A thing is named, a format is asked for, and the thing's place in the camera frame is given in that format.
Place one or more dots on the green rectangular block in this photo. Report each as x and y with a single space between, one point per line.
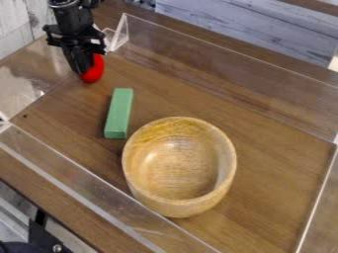
119 113

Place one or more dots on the wooden bowl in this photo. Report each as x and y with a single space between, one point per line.
179 163

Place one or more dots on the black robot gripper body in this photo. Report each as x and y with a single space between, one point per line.
74 28

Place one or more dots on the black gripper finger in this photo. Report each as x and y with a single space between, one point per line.
79 58

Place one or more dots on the black clamp mount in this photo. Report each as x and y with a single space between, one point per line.
39 241

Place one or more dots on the red plush strawberry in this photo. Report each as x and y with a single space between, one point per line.
94 74

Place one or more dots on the clear acrylic tray walls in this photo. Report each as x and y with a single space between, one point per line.
278 114

